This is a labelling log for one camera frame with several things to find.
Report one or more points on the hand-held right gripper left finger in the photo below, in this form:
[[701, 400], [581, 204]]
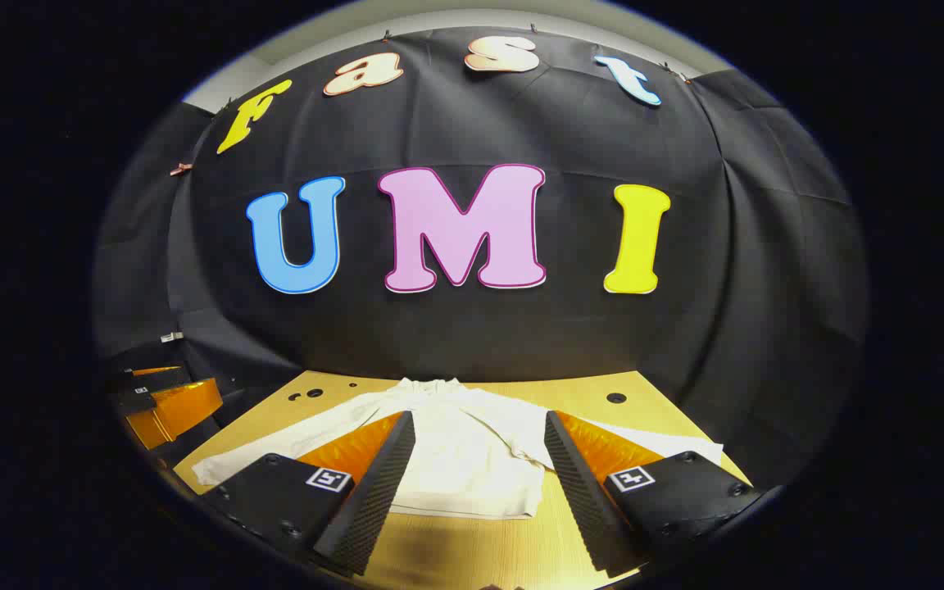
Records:
[[374, 500]]

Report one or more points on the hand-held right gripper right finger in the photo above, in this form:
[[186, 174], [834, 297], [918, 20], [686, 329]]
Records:
[[583, 500]]

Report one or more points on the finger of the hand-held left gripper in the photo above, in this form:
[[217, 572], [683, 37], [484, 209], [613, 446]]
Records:
[[152, 381], [181, 410]]

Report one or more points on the white sweatshirt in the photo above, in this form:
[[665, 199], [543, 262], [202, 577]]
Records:
[[464, 451]]

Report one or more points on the black backdrop cloth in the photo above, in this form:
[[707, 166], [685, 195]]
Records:
[[521, 328]]

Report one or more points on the copper cloth clip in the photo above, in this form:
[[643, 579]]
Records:
[[181, 169]]

